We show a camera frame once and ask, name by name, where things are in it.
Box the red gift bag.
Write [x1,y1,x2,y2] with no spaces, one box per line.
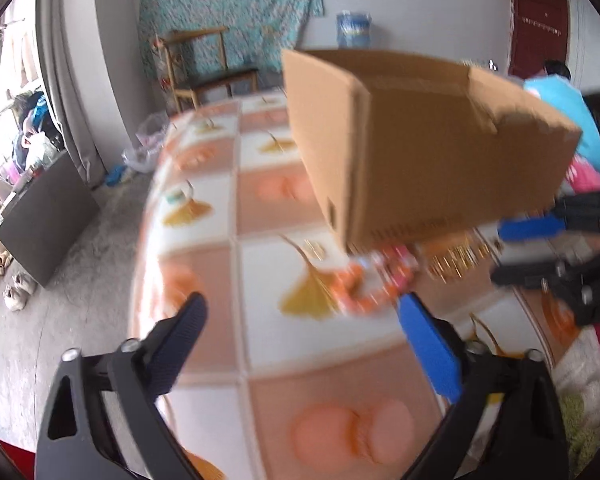
[0,437,38,480]

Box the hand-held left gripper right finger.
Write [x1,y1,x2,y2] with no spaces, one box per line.
[397,292,571,480]

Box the wooden chair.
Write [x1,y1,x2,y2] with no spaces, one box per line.
[152,25,261,113]

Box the orange pink bead bracelet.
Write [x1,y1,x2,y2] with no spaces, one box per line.
[337,247,421,317]

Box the clear plastic bag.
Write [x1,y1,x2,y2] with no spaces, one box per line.
[137,112,173,148]
[122,145,156,176]

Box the grey curtain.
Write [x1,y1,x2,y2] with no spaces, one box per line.
[35,0,106,191]

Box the dark red door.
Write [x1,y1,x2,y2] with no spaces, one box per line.
[507,0,570,81]

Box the pink floral blanket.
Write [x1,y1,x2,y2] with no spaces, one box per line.
[560,157,600,376]

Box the white hook rack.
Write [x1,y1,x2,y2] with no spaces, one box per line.
[520,15,563,36]

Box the brown cardboard box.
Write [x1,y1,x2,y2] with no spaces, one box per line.
[281,49,583,253]

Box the blue water jug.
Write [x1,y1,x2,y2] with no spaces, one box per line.
[336,10,373,51]

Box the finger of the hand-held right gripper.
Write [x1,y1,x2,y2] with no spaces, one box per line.
[497,191,600,242]
[490,255,600,303]

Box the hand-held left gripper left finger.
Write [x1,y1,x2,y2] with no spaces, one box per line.
[35,292,208,480]

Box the pile of clothes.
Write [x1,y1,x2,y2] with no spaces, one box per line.
[7,90,63,171]

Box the grey cabinet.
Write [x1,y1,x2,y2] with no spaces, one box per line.
[0,152,101,288]

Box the white sneaker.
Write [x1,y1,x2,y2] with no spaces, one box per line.
[12,270,38,295]
[4,285,31,312]

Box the blue pillow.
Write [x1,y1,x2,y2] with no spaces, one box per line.
[522,75,600,186]

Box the teal floral hanging cloth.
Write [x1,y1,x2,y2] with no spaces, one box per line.
[139,0,326,81]

